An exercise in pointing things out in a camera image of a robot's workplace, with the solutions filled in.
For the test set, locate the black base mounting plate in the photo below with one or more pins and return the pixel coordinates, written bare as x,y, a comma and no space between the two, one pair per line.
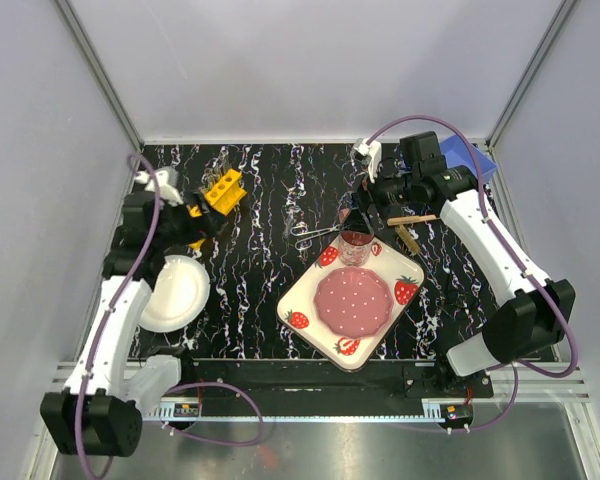
317,388

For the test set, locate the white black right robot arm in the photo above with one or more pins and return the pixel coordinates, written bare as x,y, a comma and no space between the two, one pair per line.
533,310

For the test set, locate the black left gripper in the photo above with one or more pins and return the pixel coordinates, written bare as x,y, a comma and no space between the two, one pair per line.
202,227

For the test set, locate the pink patterned mug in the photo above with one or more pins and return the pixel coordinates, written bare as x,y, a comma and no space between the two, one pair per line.
354,248

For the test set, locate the strawberry print white tray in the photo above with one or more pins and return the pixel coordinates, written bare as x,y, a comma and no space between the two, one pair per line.
295,309

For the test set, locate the white round dish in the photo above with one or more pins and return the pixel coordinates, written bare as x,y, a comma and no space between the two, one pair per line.
180,295

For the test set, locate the blue plastic box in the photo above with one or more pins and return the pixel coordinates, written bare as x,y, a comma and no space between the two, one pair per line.
457,154

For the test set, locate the wooden test tube clamp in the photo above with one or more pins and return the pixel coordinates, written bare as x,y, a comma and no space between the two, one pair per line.
407,220

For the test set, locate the yellow test tube rack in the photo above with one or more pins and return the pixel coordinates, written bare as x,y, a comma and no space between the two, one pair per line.
227,193

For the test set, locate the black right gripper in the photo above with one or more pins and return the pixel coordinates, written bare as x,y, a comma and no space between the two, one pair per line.
356,220

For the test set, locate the pink polka dot plate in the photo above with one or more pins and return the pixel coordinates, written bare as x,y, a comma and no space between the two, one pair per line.
353,302

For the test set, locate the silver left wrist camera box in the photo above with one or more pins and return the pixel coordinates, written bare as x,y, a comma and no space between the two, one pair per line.
165,179

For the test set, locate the clear glass test tube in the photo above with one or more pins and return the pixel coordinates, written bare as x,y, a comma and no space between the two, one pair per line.
224,162
210,178

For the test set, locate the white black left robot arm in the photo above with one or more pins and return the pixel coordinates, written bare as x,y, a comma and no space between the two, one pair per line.
98,412

